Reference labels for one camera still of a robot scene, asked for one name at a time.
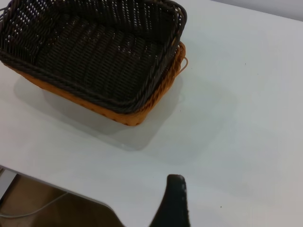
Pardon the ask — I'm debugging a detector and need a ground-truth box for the orange-brown wicker basket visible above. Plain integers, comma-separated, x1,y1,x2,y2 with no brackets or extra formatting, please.
20,41,190,127

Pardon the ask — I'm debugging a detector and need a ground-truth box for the white table leg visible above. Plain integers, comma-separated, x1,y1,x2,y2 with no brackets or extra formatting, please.
0,169,18,203

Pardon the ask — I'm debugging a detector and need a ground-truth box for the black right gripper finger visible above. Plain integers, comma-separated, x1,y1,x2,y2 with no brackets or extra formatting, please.
148,174,191,227

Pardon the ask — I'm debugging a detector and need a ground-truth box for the dark brown wicker basket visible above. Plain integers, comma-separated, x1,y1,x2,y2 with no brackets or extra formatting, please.
0,0,189,116

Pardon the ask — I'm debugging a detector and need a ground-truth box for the thin white cable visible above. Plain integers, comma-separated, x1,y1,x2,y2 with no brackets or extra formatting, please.
0,191,70,217

